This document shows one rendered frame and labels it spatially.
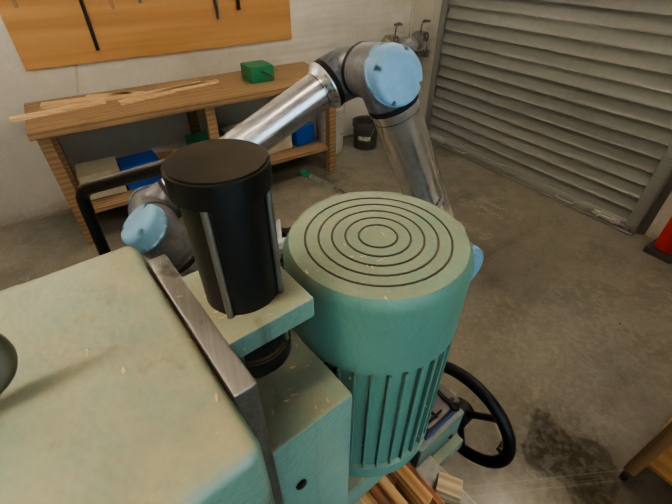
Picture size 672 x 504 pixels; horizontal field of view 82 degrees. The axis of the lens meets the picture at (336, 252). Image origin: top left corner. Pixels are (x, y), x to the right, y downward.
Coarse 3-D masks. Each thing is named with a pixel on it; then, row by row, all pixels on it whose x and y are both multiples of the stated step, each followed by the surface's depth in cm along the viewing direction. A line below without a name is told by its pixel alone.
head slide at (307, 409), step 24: (288, 360) 35; (312, 360) 35; (264, 384) 33; (288, 384) 33; (312, 384) 33; (336, 384) 33; (264, 408) 31; (288, 408) 31; (312, 408) 31; (336, 408) 32; (288, 432) 30; (312, 432) 31; (336, 432) 34; (288, 456) 30; (312, 456) 33; (336, 456) 37; (288, 480) 33; (312, 480) 36; (336, 480) 41
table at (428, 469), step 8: (456, 440) 84; (440, 448) 83; (448, 448) 83; (456, 448) 83; (432, 456) 81; (440, 456) 81; (448, 456) 82; (424, 464) 77; (432, 464) 77; (440, 464) 81; (424, 472) 76; (432, 472) 76; (432, 480) 75; (464, 496) 73
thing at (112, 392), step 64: (128, 256) 31; (0, 320) 26; (64, 320) 26; (128, 320) 26; (64, 384) 22; (128, 384) 22; (192, 384) 22; (0, 448) 19; (64, 448) 19; (128, 448) 19; (192, 448) 19; (256, 448) 19
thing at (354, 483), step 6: (348, 480) 59; (354, 480) 59; (360, 480) 59; (366, 480) 60; (372, 480) 63; (378, 480) 65; (348, 486) 59; (354, 486) 59; (360, 486) 60; (366, 486) 62; (372, 486) 65; (348, 492) 58; (354, 492) 60; (360, 492) 62; (366, 492) 64; (348, 498) 59; (354, 498) 61
